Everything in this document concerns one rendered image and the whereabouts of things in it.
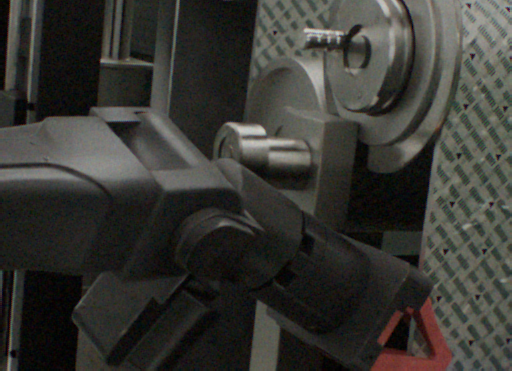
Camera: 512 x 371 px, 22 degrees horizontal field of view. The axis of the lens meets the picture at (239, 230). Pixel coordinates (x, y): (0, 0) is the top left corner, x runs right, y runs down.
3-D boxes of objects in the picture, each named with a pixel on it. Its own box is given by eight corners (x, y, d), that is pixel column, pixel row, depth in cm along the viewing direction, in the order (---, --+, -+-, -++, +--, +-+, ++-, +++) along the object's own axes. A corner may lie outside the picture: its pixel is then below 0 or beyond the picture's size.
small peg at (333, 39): (301, 54, 80) (293, 40, 81) (339, 57, 81) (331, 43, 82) (309, 37, 79) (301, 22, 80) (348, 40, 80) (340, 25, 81)
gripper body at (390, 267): (373, 380, 72) (279, 320, 68) (283, 326, 81) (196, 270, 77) (434, 281, 72) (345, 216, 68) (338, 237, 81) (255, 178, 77)
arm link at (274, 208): (238, 175, 67) (209, 131, 71) (154, 274, 68) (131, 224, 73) (329, 240, 70) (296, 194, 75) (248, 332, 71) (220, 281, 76)
